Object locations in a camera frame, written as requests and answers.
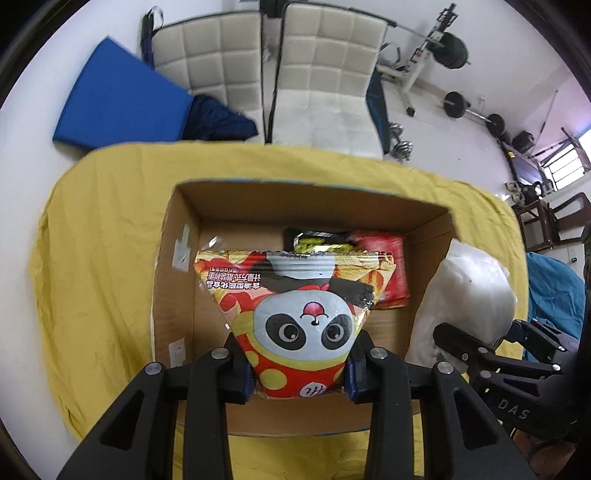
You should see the white plastic bag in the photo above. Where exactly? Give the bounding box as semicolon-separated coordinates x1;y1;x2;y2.
405;238;518;376

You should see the white weight bench frame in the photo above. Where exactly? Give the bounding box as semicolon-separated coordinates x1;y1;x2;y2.
376;4;462;117

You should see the blue foam mat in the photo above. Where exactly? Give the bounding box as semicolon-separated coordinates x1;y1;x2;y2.
52;37;195;151

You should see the panda print snack bag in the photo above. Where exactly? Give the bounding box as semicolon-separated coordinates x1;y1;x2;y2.
194;248;398;400

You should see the window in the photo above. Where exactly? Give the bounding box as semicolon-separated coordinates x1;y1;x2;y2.
536;131;591;191

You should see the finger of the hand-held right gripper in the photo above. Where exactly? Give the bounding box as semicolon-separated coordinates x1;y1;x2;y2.
433;322;565;377
507;318;581;355

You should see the white quilted chair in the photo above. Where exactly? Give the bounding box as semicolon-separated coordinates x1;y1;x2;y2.
150;11;267;145
270;2;389;160

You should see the metal dumbbell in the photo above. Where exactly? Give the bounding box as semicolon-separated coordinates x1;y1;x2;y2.
387;121;414;162

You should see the dark wooden chair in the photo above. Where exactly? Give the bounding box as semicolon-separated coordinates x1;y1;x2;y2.
512;191;591;254

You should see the yellow tablecloth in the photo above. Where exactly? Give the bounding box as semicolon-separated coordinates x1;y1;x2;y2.
30;141;530;480

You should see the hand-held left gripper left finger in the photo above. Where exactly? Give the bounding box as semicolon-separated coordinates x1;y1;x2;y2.
55;333;257;480

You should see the blue bench pad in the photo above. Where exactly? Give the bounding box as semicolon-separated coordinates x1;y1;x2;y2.
366;71;392;156

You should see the dark blue cloth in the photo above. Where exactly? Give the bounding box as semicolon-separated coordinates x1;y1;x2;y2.
182;95;259;144

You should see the black yellow snack bag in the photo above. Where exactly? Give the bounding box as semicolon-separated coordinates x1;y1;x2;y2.
283;226;366;256

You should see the cardboard box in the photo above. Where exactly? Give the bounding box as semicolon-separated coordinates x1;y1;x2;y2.
150;181;459;438

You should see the black weight plate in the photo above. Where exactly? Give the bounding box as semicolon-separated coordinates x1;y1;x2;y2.
436;32;470;70

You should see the black barbell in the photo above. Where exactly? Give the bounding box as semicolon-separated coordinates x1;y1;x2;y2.
442;91;506;138

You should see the red snack bag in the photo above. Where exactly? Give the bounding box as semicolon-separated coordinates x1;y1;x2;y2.
350;231;413;310

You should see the black strap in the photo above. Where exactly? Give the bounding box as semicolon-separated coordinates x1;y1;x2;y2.
140;6;165;71

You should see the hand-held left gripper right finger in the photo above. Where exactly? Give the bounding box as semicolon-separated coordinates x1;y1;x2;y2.
342;330;539;480

